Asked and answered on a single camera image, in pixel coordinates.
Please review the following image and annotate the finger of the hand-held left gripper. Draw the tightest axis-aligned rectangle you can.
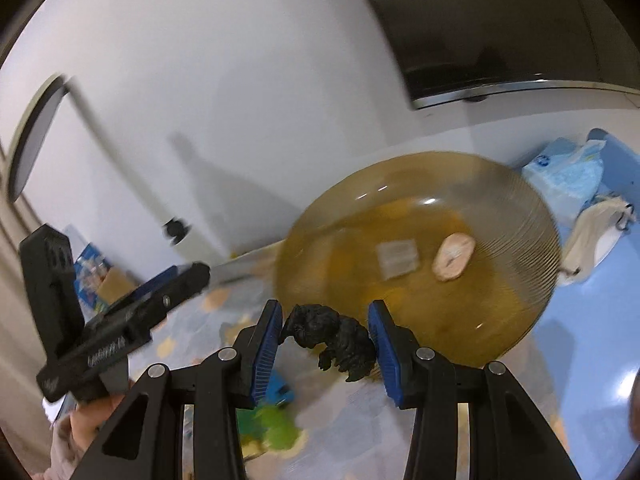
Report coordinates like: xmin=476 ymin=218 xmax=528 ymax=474
xmin=107 ymin=266 xmax=186 ymax=318
xmin=130 ymin=262 xmax=211 ymax=326

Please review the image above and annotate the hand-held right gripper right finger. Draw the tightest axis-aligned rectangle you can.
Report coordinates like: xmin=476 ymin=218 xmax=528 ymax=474
xmin=367 ymin=299 xmax=583 ymax=480

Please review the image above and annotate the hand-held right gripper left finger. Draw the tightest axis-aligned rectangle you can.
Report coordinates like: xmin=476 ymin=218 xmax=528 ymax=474
xmin=70 ymin=300 xmax=285 ymax=480

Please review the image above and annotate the black monster figure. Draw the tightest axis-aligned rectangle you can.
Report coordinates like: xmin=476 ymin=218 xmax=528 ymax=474
xmin=280 ymin=304 xmax=377 ymax=383

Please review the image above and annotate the green translucent monster figure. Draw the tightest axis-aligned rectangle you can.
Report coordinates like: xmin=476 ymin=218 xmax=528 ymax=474
xmin=237 ymin=402 xmax=301 ymax=453

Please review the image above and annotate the amber glass bowl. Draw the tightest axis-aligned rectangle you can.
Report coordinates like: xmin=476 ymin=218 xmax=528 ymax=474
xmin=274 ymin=151 xmax=562 ymax=368

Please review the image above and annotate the person's left forearm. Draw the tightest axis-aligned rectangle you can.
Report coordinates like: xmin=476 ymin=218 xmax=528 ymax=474
xmin=45 ymin=407 xmax=88 ymax=478

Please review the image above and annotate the person's left hand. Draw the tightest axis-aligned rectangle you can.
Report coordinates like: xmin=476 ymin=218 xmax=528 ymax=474
xmin=70 ymin=384 xmax=136 ymax=443

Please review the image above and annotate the brown pen holder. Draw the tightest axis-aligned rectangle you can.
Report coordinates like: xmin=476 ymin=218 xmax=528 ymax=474
xmin=97 ymin=266 xmax=141 ymax=306

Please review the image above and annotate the row of children's books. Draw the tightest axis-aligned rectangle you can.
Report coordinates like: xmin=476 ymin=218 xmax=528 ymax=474
xmin=74 ymin=242 xmax=113 ymax=311

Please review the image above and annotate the blue lighter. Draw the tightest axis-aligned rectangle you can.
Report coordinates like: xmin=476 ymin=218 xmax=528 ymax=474
xmin=267 ymin=372 xmax=296 ymax=408

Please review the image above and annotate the beige curtain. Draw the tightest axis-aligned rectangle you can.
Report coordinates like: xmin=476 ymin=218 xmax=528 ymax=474
xmin=0 ymin=145 xmax=56 ymax=461

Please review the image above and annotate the printed tablecloth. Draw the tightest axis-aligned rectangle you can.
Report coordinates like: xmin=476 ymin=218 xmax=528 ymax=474
xmin=145 ymin=240 xmax=551 ymax=480

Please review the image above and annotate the round cat-face badge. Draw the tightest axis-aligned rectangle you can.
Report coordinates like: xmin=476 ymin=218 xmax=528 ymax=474
xmin=432 ymin=232 xmax=477 ymax=282

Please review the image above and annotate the white desk lamp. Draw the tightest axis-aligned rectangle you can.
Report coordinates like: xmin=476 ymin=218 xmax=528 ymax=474
xmin=7 ymin=74 xmax=236 ymax=271

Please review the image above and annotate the white cloth bag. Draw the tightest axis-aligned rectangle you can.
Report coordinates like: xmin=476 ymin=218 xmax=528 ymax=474
xmin=560 ymin=195 xmax=636 ymax=286

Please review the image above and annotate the blue plastic bag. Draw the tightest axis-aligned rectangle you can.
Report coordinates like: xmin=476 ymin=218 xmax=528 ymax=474
xmin=522 ymin=137 xmax=608 ymax=223

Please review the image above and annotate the black monitor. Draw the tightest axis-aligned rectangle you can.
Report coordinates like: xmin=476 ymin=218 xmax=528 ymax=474
xmin=345 ymin=0 xmax=640 ymax=111

